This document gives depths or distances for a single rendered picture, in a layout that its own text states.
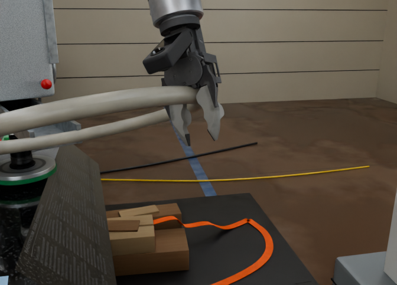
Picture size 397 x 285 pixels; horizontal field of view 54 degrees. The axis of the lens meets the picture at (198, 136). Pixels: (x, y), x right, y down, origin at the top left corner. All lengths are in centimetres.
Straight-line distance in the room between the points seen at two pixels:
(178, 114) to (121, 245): 156
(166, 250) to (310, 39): 529
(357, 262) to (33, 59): 105
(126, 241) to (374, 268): 147
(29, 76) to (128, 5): 492
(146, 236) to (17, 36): 125
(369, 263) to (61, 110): 69
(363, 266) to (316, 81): 623
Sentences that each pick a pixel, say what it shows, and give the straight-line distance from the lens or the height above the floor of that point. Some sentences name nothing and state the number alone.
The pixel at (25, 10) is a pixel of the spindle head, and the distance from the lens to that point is 131.
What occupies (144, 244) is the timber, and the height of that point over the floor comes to 20.
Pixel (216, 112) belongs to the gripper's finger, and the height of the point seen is 120.
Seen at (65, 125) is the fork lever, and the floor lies 108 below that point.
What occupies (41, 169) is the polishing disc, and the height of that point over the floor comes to 86.
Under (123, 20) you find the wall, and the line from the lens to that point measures 617.
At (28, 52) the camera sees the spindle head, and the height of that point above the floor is 125.
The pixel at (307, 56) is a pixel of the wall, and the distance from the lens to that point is 690.
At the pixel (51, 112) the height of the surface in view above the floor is 123.
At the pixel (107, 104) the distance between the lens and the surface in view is 54.
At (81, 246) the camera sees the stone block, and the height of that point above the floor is 68.
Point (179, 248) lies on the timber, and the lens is 222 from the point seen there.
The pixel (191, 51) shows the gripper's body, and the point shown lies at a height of 129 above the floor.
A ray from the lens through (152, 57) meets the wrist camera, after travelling 59.
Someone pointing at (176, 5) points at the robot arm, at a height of 137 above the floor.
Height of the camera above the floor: 134
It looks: 17 degrees down
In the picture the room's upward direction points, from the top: straight up
